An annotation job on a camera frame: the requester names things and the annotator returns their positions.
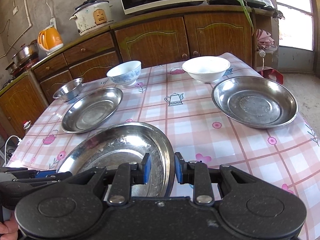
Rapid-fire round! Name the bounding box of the steel pot with lid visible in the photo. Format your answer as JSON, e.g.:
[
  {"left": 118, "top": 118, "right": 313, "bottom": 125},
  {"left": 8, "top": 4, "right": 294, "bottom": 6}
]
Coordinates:
[{"left": 12, "top": 40, "right": 39, "bottom": 67}]

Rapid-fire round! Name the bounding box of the pink plaid tablecloth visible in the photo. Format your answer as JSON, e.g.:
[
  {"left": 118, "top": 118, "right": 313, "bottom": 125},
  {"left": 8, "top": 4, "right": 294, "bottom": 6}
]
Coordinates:
[{"left": 8, "top": 62, "right": 319, "bottom": 239}]

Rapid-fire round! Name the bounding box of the white ceramic bowl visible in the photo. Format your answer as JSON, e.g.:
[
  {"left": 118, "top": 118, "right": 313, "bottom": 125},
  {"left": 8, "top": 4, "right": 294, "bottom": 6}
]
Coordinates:
[{"left": 182, "top": 56, "right": 231, "bottom": 83}]

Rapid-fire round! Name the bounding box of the brown wooden cabinet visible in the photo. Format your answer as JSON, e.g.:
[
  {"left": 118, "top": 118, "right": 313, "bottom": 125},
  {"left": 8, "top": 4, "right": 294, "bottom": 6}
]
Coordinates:
[{"left": 1, "top": 5, "right": 256, "bottom": 138}]

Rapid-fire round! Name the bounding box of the orange electric kettle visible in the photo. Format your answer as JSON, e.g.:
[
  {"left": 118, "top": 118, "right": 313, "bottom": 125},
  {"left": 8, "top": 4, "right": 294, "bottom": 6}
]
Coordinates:
[{"left": 37, "top": 25, "right": 63, "bottom": 55}]

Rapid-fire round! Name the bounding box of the left hand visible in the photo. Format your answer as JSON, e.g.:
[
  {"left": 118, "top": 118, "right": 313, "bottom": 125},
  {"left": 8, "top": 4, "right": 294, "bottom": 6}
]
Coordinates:
[{"left": 0, "top": 212, "right": 18, "bottom": 240}]

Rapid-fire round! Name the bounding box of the pink folded umbrella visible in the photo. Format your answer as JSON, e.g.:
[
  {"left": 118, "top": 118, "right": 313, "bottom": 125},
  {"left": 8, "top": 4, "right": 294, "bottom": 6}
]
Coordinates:
[{"left": 256, "top": 29, "right": 277, "bottom": 52}]

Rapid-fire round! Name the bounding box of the red induction cooker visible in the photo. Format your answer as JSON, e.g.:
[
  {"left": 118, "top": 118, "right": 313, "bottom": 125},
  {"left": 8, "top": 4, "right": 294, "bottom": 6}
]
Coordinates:
[{"left": 6, "top": 57, "right": 39, "bottom": 78}]

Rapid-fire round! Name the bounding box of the red shopping bag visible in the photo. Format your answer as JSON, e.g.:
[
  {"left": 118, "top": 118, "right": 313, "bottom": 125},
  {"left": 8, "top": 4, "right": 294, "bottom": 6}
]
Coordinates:
[{"left": 257, "top": 67, "right": 284, "bottom": 85}]

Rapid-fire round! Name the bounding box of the small steel bowl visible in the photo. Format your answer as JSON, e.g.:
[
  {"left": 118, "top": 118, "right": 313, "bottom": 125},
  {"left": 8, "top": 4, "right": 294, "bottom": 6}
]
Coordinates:
[{"left": 53, "top": 78, "right": 83, "bottom": 102}]

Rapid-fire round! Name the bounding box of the white rice cooker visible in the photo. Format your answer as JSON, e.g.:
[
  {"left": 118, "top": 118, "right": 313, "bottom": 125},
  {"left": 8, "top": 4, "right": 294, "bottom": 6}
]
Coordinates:
[{"left": 69, "top": 0, "right": 114, "bottom": 36}]

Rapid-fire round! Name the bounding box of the large steel plate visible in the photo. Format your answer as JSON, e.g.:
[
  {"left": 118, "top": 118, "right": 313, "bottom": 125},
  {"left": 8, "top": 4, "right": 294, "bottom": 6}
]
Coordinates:
[{"left": 57, "top": 122, "right": 175, "bottom": 197}]

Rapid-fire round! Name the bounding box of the blue floral ceramic bowl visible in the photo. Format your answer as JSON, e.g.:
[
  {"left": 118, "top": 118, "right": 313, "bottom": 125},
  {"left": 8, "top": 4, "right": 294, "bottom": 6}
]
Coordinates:
[{"left": 106, "top": 61, "right": 142, "bottom": 88}]

